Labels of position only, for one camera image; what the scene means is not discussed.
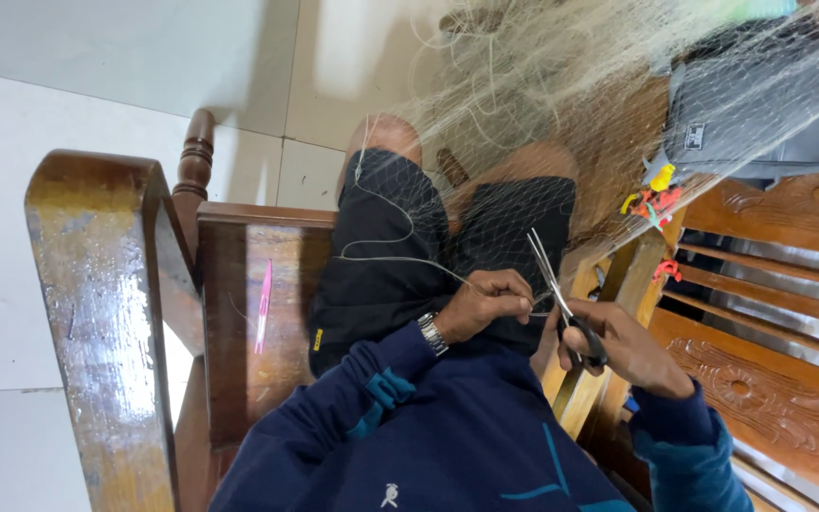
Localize pink netting needle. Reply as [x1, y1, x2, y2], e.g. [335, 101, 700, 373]
[254, 259, 274, 356]

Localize orange plastic net piece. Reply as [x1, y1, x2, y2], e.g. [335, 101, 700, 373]
[628, 186, 683, 223]

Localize pale fishing net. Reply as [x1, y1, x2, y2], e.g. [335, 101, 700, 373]
[335, 0, 819, 321]

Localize brown wooden armchair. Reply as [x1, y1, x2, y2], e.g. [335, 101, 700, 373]
[24, 108, 339, 512]

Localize person's left hand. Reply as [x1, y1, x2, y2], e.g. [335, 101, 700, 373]
[434, 269, 536, 347]

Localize navy blue sweater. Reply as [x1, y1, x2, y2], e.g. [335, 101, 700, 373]
[209, 321, 756, 512]

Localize person's right hand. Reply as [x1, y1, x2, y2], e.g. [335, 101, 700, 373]
[556, 299, 695, 401]

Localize black shorts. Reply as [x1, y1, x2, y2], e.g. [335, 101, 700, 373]
[308, 147, 578, 378]

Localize carved wooden bench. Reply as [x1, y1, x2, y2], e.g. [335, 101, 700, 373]
[539, 142, 819, 512]

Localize grey fabric bag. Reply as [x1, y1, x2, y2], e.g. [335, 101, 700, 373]
[640, 13, 819, 191]

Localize silver scissors with black handles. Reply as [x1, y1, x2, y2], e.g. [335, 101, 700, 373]
[527, 228, 609, 369]

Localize silver wristwatch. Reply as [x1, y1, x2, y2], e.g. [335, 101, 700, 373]
[417, 311, 451, 357]

